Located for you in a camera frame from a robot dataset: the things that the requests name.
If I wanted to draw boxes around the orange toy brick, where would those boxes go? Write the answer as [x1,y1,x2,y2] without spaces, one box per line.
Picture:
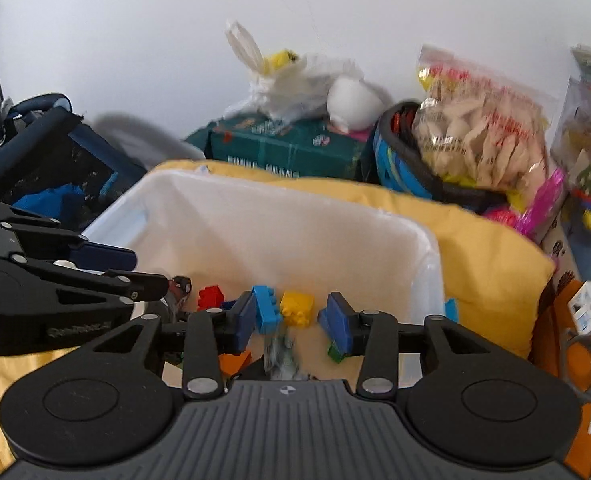
[220,351,252,377]

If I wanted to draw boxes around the white plastic storage box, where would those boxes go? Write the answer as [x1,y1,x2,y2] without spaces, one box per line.
[80,167,461,396]

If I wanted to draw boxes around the clear snack bag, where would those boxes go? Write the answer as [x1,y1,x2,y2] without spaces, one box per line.
[413,44,551,191]

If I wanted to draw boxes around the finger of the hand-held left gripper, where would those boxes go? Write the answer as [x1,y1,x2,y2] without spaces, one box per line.
[10,254,170,312]
[0,204,138,272]

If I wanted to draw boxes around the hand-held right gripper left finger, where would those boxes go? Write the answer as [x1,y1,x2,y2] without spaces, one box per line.
[92,290,258,401]

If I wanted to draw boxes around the white round plush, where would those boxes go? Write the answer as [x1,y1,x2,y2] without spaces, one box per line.
[328,76,391,128]

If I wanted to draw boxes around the yellow blanket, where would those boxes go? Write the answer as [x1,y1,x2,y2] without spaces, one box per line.
[0,159,556,480]

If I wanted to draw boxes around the white plastic bag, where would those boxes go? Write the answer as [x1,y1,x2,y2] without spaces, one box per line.
[224,20,366,123]

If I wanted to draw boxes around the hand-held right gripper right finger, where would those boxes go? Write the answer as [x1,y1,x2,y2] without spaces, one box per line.
[317,290,487,401]

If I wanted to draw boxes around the grey translucent toy piece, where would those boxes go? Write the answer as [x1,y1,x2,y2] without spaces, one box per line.
[263,330,306,383]

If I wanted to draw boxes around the printed white cloth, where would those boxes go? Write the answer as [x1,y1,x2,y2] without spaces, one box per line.
[540,225,581,311]

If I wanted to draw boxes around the grey rounded object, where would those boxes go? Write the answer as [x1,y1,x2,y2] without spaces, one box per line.
[93,112,204,171]

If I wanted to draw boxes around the red toy brick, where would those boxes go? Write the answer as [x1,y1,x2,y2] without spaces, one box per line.
[197,285,225,312]

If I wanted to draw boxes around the clear toy package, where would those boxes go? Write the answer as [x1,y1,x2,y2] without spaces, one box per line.
[550,75,591,241]

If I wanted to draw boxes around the pink plastic toy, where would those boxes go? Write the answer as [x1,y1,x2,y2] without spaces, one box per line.
[483,167,566,236]

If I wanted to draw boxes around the grey cable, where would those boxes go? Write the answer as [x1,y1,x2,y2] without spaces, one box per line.
[558,327,591,403]

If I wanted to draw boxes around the blue and black helmet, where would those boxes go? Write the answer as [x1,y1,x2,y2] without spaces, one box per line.
[373,101,506,213]

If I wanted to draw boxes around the light blue studded toy brick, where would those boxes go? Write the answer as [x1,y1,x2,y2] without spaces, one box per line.
[252,285,283,335]

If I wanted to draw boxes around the yellow object in bag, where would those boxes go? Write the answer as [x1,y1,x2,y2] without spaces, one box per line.
[267,49,301,73]

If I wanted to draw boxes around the orange box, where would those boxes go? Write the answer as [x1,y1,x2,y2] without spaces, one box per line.
[528,280,591,476]

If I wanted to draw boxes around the dark toy car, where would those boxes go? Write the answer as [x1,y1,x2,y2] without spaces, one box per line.
[167,275,193,311]

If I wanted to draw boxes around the navy blue stroller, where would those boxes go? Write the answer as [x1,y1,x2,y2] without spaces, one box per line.
[0,92,149,233]

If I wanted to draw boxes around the yellow toy brick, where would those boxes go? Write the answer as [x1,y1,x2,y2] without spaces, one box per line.
[280,290,315,328]

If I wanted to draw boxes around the dark green cardboard box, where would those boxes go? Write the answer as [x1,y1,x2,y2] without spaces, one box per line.
[186,112,376,181]

